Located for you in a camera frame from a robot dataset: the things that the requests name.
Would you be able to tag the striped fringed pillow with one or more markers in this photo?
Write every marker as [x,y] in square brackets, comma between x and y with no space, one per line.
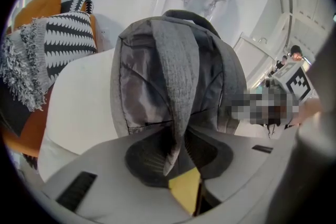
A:
[23,65]

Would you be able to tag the black white zigzag pillow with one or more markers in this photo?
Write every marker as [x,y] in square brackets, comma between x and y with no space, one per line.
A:
[71,39]

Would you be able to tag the white round beanbag chair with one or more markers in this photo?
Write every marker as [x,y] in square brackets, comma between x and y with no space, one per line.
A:
[78,102]

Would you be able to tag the black backpack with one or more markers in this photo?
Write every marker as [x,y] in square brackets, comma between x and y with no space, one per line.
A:
[178,65]

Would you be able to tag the white sink cabinet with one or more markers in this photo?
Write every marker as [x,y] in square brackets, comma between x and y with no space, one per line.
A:
[252,60]

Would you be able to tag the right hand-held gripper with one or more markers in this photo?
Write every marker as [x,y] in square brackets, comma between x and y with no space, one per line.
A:
[296,81]

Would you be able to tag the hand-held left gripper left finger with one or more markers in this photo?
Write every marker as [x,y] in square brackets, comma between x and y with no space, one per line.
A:
[113,165]

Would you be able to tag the person's right forearm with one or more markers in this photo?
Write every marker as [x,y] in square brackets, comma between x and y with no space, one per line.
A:
[311,108]

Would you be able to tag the black white striped sofa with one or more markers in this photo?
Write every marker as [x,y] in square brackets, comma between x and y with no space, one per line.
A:
[34,126]

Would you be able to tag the large orange cushion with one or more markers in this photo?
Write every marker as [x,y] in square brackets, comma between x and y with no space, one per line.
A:
[42,6]

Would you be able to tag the metal faucet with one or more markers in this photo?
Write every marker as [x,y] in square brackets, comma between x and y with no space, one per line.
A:
[262,40]

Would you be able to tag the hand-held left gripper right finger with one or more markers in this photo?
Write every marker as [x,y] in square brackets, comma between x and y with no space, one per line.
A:
[244,165]

